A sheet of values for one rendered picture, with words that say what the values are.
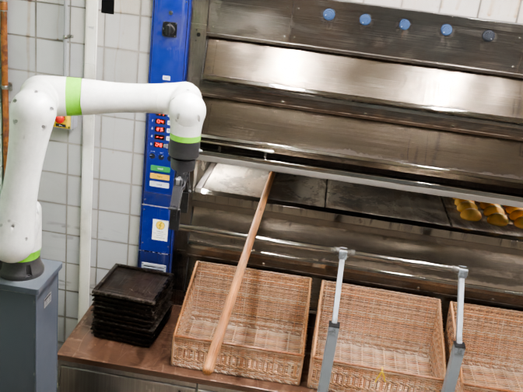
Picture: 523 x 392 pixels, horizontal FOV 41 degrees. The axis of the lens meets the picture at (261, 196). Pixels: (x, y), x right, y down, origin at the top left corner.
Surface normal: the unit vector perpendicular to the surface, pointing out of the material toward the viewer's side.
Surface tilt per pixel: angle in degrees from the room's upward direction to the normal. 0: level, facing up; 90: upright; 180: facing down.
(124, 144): 90
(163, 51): 90
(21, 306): 90
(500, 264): 70
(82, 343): 0
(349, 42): 90
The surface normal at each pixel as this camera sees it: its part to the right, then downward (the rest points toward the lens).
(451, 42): -0.11, 0.34
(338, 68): -0.07, 0.00
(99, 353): 0.11, -0.93
